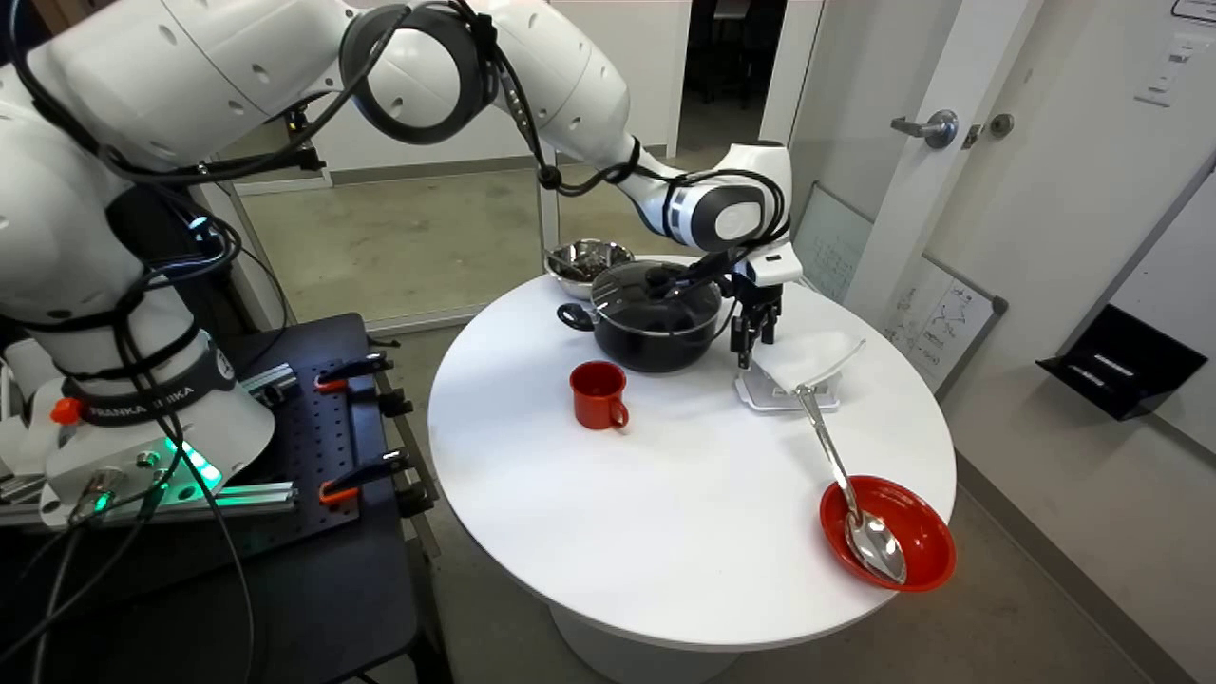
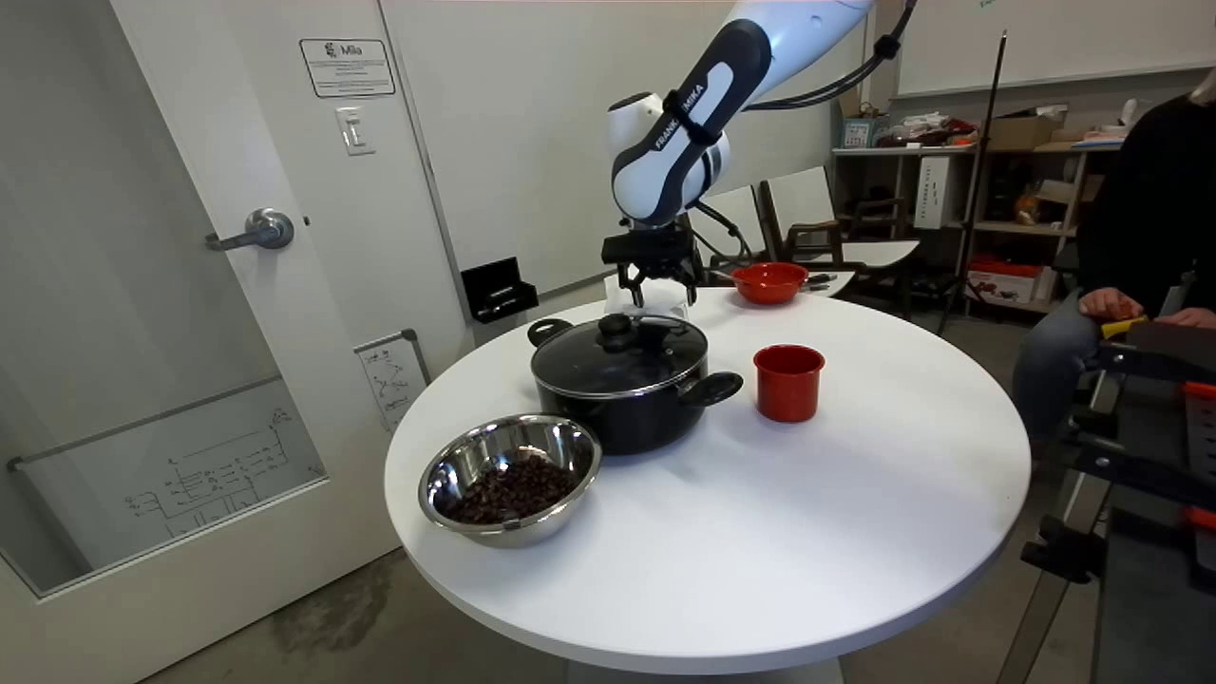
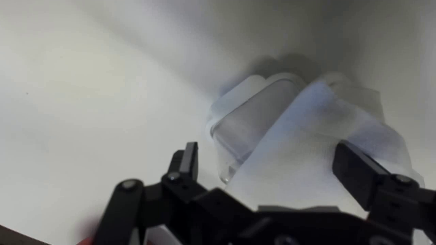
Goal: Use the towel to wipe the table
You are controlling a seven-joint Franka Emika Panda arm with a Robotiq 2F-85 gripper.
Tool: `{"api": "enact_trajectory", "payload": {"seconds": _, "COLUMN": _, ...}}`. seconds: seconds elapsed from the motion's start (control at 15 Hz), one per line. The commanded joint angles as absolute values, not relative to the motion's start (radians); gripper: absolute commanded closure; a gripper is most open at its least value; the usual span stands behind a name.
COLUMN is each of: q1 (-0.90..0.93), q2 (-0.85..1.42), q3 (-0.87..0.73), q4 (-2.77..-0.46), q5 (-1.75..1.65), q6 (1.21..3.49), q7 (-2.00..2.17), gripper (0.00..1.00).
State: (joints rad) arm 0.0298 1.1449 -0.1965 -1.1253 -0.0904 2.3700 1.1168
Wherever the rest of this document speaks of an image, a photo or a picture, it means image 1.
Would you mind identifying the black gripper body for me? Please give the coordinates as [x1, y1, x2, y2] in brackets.
[727, 276, 791, 338]

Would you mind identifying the white towel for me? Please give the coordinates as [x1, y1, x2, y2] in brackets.
[743, 324, 875, 400]

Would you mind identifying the black cooking pot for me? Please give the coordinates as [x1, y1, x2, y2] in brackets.
[553, 259, 742, 380]

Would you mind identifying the black glass pot lid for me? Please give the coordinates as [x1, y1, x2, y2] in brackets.
[588, 259, 727, 338]

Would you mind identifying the red metal cup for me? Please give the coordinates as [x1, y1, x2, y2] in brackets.
[566, 358, 634, 434]

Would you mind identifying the small leaning whiteboard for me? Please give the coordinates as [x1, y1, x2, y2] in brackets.
[886, 254, 1012, 395]

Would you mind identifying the stainless steel bowl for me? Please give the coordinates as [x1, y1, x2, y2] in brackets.
[544, 234, 638, 304]

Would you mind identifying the metal serving spoon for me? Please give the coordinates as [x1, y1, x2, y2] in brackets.
[793, 383, 913, 589]

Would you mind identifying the red plastic bowl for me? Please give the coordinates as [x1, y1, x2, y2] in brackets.
[816, 473, 962, 597]

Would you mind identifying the small silver door knob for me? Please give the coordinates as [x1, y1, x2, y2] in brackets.
[962, 109, 1017, 152]

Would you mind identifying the white door with glass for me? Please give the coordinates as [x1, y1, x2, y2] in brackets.
[734, 0, 1056, 343]

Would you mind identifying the orange black bar clamp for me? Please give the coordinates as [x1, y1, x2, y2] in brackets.
[314, 447, 417, 511]
[310, 349, 398, 400]

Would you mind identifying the black robot workbench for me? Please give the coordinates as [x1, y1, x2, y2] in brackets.
[0, 310, 457, 684]

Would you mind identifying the orange knob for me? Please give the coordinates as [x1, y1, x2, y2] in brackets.
[48, 391, 90, 434]

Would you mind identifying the silver door lever handle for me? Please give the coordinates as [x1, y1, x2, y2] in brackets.
[889, 107, 962, 155]

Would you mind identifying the white table pedestal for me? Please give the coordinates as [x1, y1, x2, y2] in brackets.
[544, 605, 734, 684]

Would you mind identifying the black wall file holder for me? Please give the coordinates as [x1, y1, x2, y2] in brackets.
[1035, 301, 1213, 424]

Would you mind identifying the white light switch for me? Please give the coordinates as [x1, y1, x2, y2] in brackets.
[1131, 41, 1197, 112]

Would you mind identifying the short aluminium rail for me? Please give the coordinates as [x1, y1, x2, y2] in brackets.
[232, 359, 303, 407]

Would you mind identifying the long aluminium rail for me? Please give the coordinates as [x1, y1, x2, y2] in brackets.
[0, 473, 303, 532]

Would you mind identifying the black camera stand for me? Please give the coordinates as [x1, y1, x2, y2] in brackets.
[105, 143, 334, 343]

